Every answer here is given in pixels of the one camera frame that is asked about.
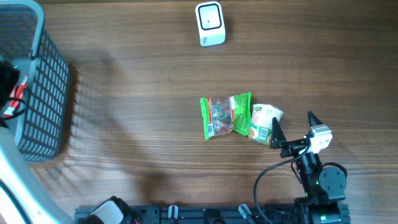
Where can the green snack bag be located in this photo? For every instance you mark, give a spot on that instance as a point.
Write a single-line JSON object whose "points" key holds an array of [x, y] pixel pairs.
{"points": [[221, 115]]}

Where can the instant noodle cup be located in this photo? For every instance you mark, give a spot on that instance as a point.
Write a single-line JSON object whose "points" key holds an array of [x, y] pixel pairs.
{"points": [[260, 129]]}

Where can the grey plastic mesh basket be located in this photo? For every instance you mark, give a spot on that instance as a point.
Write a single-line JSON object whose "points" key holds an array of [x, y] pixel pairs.
{"points": [[28, 46]]}

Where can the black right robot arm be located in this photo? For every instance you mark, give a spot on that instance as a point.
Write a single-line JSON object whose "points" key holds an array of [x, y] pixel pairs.
{"points": [[323, 183]]}

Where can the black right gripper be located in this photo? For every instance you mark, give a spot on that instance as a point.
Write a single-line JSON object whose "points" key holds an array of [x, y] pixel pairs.
{"points": [[278, 141]]}

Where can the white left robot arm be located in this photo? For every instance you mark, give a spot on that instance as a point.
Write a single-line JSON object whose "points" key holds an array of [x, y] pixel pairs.
{"points": [[23, 195]]}

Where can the white barcode scanner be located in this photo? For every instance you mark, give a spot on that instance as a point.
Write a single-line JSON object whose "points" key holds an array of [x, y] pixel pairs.
{"points": [[210, 22]]}

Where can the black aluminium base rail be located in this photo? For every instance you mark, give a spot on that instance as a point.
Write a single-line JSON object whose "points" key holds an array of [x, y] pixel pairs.
{"points": [[278, 213]]}

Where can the red stick sachet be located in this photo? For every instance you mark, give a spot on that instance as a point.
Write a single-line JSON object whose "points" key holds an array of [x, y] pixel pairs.
{"points": [[16, 99]]}

